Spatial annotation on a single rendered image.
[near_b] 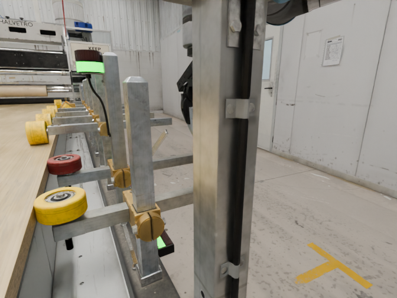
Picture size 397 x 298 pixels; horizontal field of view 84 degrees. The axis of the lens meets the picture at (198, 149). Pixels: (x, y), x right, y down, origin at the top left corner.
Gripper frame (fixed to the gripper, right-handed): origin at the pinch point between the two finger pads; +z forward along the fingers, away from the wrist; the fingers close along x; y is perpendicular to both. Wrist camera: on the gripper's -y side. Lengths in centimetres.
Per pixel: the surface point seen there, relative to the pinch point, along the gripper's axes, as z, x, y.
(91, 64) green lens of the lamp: -17.1, -21.2, -13.9
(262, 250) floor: 97, 76, -42
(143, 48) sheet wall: -156, 263, -872
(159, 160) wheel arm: 11.2, -3.6, -19.0
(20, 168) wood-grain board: 7.2, -39.4, -19.3
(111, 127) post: -1.7, -17.9, -15.1
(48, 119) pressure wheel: 1, -35, -68
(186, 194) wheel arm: 11.7, -6.5, 6.0
